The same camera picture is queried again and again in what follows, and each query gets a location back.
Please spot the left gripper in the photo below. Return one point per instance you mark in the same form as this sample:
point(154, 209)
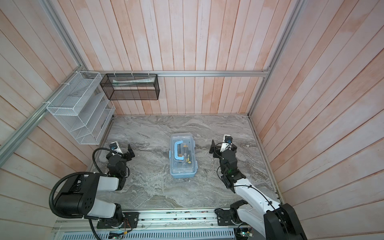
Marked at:
point(131, 152)

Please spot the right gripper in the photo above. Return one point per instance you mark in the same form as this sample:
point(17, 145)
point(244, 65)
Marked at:
point(212, 148)

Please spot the blue plastic tool box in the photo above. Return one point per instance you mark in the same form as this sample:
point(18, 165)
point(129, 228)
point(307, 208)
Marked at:
point(179, 168)

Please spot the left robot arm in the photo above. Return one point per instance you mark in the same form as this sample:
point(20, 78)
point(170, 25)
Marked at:
point(75, 195)

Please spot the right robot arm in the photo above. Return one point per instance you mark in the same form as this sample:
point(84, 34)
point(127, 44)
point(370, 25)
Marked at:
point(271, 219)

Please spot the black mesh basket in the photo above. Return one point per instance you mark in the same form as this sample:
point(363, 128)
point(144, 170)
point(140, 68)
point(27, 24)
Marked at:
point(131, 86)

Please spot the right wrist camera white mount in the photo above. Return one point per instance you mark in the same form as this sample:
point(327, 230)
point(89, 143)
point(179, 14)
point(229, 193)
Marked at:
point(227, 143)

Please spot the white wire mesh shelf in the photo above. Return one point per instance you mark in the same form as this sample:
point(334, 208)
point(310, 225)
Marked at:
point(83, 111)

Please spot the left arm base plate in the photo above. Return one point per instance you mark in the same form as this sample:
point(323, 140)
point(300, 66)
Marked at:
point(123, 220)

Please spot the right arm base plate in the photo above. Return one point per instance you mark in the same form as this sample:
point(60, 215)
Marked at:
point(228, 218)

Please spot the aluminium front rail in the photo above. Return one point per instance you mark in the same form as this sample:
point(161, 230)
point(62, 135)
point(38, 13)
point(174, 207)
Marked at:
point(177, 223)

